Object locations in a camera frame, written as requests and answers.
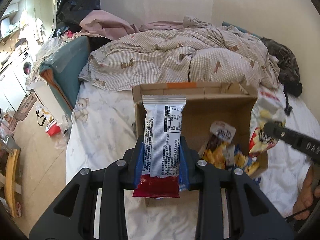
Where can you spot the black plastic bag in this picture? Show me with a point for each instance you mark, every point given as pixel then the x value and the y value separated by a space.
pixel 69 14

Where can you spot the white red snack bar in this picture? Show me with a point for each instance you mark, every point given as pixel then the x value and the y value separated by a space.
pixel 162 134

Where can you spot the white red noodle snack bag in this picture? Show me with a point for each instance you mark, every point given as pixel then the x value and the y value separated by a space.
pixel 266 109

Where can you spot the yellow green snack bag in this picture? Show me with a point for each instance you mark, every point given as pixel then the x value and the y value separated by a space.
pixel 213 154

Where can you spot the white cabinet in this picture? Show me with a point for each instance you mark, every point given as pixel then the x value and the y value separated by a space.
pixel 47 99

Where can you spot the white washing machine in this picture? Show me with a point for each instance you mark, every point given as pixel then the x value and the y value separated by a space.
pixel 24 64

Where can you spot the pink cloth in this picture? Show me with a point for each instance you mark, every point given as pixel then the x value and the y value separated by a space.
pixel 99 23

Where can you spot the red white shopping bag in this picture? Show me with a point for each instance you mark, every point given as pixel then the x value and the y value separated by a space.
pixel 43 117

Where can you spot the blue bear snack bag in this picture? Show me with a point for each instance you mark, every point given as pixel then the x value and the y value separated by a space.
pixel 248 164

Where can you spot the right hand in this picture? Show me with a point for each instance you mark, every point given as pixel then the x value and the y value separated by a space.
pixel 306 196

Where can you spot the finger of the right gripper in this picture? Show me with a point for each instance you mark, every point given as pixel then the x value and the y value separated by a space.
pixel 275 131

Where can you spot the brown cardboard box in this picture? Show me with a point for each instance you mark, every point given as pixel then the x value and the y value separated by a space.
pixel 206 102

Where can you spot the floor rug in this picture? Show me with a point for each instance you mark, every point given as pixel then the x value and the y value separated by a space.
pixel 25 107

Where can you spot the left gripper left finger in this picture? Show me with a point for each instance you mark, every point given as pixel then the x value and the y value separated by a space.
pixel 71 214

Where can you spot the wooden chair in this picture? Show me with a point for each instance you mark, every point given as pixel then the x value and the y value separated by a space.
pixel 10 186

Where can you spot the checkered bear quilt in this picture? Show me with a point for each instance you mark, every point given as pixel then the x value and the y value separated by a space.
pixel 194 52

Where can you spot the dark camouflage garment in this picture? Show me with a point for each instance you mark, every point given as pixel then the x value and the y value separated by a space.
pixel 289 75

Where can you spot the white floral bed sheet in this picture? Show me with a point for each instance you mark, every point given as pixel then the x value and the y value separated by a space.
pixel 109 131

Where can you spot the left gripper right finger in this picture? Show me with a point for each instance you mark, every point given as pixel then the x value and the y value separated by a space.
pixel 231 206

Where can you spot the teal orange cushion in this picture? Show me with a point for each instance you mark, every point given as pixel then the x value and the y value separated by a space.
pixel 61 71

